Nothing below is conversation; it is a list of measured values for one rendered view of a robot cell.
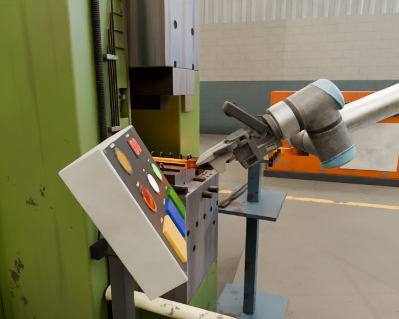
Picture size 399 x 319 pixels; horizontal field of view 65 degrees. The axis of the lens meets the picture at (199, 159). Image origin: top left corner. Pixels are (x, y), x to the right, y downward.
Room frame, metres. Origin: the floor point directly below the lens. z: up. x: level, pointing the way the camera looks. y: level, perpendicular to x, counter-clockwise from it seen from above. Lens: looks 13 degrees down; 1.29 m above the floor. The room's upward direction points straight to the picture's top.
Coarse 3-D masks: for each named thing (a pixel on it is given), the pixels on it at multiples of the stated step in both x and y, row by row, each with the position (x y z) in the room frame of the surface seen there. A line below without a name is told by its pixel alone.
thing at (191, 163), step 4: (156, 160) 1.27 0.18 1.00; (160, 160) 1.26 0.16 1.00; (164, 160) 1.25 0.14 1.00; (168, 160) 1.24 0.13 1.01; (172, 160) 1.24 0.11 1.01; (176, 160) 1.23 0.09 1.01; (180, 160) 1.23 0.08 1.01; (184, 160) 1.23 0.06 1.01; (188, 160) 1.21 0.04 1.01; (192, 160) 1.22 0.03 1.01; (196, 160) 1.22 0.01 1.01; (188, 164) 1.20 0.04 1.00; (192, 164) 1.21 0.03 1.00; (204, 164) 1.20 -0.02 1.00; (208, 164) 1.19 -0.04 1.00; (188, 168) 1.20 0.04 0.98; (196, 168) 1.20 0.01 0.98; (200, 168) 1.19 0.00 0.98; (204, 168) 1.19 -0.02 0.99; (208, 168) 1.18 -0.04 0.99; (212, 168) 1.19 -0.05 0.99
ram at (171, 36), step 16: (128, 0) 1.11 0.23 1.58; (144, 0) 1.09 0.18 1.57; (160, 0) 1.07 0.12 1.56; (176, 0) 1.15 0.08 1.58; (192, 0) 1.27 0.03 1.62; (128, 16) 1.12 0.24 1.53; (144, 16) 1.09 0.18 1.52; (160, 16) 1.07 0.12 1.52; (176, 16) 1.14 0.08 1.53; (192, 16) 1.27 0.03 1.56; (128, 32) 1.12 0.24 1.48; (144, 32) 1.09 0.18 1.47; (160, 32) 1.07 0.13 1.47; (176, 32) 1.14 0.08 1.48; (192, 32) 1.28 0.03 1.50; (128, 48) 1.12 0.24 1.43; (144, 48) 1.09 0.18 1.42; (160, 48) 1.07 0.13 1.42; (176, 48) 1.14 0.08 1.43; (192, 48) 1.27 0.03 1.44; (144, 64) 1.09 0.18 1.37; (160, 64) 1.07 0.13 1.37; (176, 64) 1.14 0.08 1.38; (192, 64) 1.28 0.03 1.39
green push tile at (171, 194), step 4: (168, 188) 0.77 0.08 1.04; (172, 188) 0.79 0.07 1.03; (168, 192) 0.74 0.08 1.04; (172, 192) 0.76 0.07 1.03; (168, 196) 0.72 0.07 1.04; (172, 196) 0.73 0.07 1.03; (176, 196) 0.77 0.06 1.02; (172, 200) 0.72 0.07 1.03; (176, 200) 0.75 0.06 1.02; (176, 204) 0.72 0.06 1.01; (180, 204) 0.76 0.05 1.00; (180, 208) 0.74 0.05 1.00; (184, 208) 0.78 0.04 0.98; (180, 212) 0.72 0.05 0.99; (184, 212) 0.75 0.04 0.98; (184, 216) 0.73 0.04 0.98
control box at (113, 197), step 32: (128, 128) 0.75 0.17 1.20; (96, 160) 0.48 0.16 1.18; (128, 160) 0.58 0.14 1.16; (96, 192) 0.48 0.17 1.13; (128, 192) 0.49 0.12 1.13; (160, 192) 0.67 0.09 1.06; (96, 224) 0.48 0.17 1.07; (128, 224) 0.49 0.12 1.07; (160, 224) 0.54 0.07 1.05; (128, 256) 0.49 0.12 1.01; (160, 256) 0.49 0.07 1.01; (160, 288) 0.49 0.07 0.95
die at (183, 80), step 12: (132, 72) 1.17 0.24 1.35; (144, 72) 1.15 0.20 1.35; (156, 72) 1.13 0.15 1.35; (168, 72) 1.12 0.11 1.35; (180, 72) 1.17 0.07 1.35; (192, 72) 1.27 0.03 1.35; (132, 84) 1.17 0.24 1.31; (144, 84) 1.15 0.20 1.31; (156, 84) 1.14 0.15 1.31; (168, 84) 1.12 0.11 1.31; (180, 84) 1.17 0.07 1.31; (192, 84) 1.27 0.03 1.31
